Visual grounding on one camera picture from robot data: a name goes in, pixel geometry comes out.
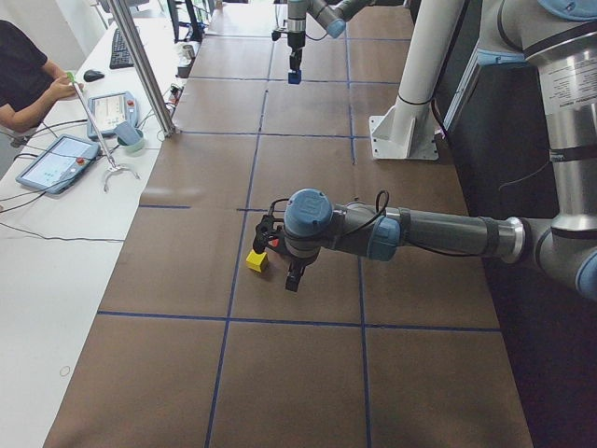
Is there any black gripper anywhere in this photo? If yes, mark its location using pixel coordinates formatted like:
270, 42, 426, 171
287, 31, 304, 72
280, 242, 320, 292

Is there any blue wooden cube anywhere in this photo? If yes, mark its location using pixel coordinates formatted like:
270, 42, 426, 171
287, 70, 302, 85

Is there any yellow wooden cube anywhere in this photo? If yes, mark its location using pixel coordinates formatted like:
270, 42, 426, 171
245, 250, 269, 273

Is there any metal cup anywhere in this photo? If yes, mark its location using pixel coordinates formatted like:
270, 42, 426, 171
179, 44, 195, 60

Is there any black keyboard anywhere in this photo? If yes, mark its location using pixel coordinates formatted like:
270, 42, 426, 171
109, 29, 134, 70

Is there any far teach pendant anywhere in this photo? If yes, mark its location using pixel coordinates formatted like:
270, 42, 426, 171
88, 91, 139, 137

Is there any teach pendant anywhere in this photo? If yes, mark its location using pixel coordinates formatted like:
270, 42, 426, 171
88, 91, 139, 137
16, 134, 100, 195

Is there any black computer mouse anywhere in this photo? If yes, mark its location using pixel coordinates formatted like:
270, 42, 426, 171
83, 69, 104, 82

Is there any reacher grabber stick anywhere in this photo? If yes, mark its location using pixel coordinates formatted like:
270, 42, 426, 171
66, 72, 141, 193

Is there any near teach pendant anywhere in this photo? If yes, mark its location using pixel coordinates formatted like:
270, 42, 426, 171
16, 134, 100, 195

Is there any person in black shirt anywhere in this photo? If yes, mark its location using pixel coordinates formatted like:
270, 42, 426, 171
1, 20, 76, 133

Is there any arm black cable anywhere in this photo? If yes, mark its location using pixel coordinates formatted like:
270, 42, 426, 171
268, 189, 481, 258

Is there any aluminium frame post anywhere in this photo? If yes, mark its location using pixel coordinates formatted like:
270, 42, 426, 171
107, 0, 175, 137

